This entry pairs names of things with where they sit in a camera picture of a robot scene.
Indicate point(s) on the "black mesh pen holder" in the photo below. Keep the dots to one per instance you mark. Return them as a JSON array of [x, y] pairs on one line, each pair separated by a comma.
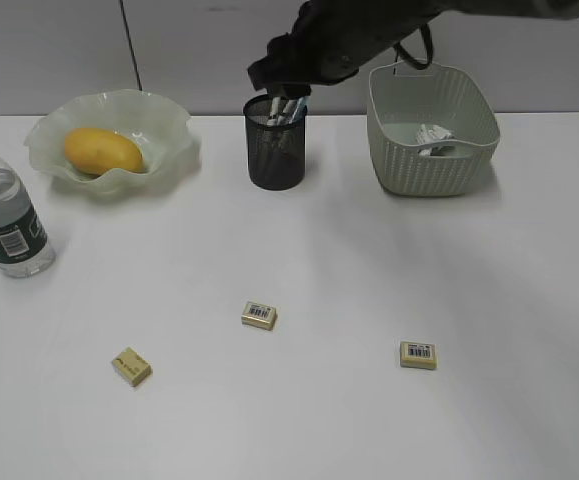
[[275, 155]]

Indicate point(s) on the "yellow eraser with black logo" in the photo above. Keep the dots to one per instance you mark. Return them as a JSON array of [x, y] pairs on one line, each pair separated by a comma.
[[132, 367]]

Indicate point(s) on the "blue white retractable pen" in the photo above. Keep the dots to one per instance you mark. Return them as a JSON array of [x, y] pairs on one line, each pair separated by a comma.
[[298, 110]]

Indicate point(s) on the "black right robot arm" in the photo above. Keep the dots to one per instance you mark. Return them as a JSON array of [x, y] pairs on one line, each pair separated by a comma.
[[331, 40]]

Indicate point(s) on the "pale green wavy glass plate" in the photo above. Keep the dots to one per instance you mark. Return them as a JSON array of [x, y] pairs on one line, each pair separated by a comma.
[[157, 125]]

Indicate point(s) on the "clear plastic water bottle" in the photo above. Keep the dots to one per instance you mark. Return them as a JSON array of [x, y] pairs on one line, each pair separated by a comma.
[[24, 246]]

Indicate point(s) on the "pale green woven plastic basket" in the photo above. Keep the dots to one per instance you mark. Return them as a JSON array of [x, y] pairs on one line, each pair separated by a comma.
[[399, 100]]

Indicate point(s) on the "beige retractable pen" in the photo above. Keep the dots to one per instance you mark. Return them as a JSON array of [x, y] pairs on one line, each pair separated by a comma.
[[275, 111]]

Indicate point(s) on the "yellow eraser barcode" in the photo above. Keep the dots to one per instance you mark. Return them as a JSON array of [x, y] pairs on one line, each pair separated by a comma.
[[259, 315], [418, 355]]

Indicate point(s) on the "white waste paper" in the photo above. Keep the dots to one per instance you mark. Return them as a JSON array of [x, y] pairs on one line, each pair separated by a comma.
[[431, 133]]

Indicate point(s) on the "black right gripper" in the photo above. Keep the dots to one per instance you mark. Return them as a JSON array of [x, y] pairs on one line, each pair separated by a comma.
[[288, 72]]

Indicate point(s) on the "yellow mango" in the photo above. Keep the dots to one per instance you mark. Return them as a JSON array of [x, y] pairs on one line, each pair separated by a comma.
[[96, 151]]

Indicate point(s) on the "white grey retractable pen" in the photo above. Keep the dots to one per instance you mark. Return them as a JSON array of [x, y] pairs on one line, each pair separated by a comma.
[[284, 117]]

